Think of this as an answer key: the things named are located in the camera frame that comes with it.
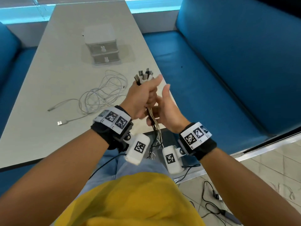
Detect person's left forearm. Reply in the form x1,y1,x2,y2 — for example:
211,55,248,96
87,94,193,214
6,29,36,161
0,129,110,226

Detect black power brick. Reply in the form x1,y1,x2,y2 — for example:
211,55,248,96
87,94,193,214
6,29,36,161
220,209,243,226

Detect yellow shirt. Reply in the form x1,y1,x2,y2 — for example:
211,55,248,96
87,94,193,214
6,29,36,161
55,172,206,226

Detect person's right hand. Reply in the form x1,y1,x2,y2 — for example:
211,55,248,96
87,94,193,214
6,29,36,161
140,84,191,135

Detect person's left hand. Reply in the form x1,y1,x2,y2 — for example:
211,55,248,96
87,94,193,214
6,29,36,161
120,74,164,121

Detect blue sofa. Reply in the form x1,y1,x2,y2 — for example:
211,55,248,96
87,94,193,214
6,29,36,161
0,22,47,196
143,0,301,155

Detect blue jeans legs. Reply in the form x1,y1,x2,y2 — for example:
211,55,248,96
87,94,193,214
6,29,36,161
76,148,176,198

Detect black camera cable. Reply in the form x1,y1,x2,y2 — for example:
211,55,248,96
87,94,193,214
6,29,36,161
88,153,128,180

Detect black USB cable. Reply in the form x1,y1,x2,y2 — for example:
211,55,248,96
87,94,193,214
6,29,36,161
134,76,160,160
145,68,163,160

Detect black marker wristband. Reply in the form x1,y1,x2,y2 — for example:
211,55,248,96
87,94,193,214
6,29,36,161
91,105,134,151
177,122,218,161

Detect white charger on floor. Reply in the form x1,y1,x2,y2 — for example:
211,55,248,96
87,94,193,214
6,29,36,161
175,163,235,226

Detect person's right forearm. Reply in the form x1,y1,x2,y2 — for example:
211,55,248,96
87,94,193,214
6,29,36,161
199,148,301,226

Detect white mini drawer box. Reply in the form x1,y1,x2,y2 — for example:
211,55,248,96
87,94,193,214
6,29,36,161
82,24,121,66

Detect tangle of white cables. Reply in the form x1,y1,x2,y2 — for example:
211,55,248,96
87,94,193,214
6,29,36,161
47,70,129,127

